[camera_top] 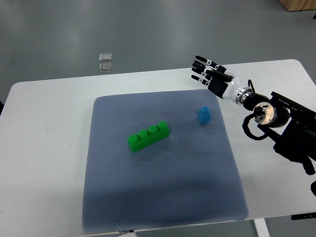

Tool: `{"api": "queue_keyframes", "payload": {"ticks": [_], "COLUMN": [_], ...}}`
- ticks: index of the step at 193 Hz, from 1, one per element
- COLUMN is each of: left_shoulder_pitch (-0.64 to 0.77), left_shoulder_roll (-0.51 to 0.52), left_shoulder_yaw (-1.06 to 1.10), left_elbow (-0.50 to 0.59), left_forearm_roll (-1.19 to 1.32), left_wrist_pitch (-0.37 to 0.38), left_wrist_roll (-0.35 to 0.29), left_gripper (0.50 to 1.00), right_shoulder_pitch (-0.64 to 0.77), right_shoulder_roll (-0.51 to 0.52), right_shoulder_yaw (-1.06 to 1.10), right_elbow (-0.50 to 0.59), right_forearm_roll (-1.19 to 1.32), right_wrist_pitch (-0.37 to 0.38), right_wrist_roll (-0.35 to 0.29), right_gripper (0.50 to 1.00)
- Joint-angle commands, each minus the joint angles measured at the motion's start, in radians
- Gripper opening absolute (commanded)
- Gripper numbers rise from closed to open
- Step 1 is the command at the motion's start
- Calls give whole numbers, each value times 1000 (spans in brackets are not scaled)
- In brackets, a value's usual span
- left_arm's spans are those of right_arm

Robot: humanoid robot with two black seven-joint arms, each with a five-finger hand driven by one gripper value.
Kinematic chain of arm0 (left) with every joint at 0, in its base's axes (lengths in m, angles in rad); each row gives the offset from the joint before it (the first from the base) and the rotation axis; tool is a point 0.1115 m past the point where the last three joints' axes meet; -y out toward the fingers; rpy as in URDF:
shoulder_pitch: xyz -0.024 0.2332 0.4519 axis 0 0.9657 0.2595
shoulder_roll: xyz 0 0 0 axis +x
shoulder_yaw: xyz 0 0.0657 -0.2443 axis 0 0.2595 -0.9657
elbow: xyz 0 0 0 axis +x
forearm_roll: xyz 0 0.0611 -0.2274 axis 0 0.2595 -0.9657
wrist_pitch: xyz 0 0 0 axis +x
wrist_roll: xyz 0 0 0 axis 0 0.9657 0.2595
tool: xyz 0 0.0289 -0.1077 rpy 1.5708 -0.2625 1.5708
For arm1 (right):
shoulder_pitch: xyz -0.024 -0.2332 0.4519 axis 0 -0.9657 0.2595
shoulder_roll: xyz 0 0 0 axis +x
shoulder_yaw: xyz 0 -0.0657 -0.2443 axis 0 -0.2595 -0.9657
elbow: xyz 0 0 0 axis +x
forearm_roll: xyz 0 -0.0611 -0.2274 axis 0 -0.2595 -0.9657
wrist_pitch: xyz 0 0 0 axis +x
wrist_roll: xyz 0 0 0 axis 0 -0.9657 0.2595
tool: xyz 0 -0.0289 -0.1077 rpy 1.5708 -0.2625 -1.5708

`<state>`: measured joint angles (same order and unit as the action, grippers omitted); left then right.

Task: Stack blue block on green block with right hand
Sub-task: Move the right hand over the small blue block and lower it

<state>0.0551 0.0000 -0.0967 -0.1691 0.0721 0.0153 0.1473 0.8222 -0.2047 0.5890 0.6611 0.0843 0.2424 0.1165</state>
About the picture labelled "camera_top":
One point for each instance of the wooden box corner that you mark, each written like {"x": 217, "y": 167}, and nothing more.
{"x": 298, "y": 5}

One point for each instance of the blue-grey fabric mat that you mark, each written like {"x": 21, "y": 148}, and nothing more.
{"x": 189, "y": 177}

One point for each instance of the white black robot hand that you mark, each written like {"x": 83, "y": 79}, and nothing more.
{"x": 218, "y": 79}

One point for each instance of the blue toy block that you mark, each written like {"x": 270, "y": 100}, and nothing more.
{"x": 204, "y": 115}

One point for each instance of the black table control panel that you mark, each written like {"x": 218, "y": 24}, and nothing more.
{"x": 303, "y": 216}

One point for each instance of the white table leg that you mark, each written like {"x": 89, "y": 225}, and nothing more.
{"x": 261, "y": 228}

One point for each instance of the upper metal floor plate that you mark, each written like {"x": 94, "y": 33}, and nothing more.
{"x": 105, "y": 57}

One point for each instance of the green four-stud toy block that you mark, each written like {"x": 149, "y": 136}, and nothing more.
{"x": 147, "y": 137}

